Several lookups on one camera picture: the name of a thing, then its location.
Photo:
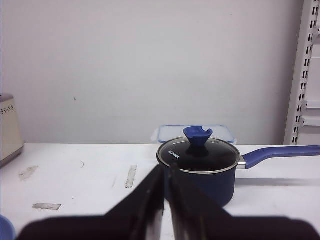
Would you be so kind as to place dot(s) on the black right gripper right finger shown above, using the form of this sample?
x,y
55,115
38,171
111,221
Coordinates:
x,y
197,217

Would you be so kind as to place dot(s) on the blue bowl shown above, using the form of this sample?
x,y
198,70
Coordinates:
x,y
7,230

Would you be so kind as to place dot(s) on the dark blue saucepan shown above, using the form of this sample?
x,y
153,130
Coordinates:
x,y
220,186

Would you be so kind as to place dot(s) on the white slotted shelf rack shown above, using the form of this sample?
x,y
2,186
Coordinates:
x,y
303,117

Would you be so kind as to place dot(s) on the glass pot lid blue knob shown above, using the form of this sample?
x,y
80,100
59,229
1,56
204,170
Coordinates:
x,y
198,153

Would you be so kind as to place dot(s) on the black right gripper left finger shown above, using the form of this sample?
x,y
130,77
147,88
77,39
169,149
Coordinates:
x,y
137,217

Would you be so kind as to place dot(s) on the clear plastic food container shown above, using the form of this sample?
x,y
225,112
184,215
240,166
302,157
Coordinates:
x,y
165,133

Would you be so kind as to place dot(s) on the cream two-slot toaster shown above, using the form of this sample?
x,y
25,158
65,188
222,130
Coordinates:
x,y
11,141

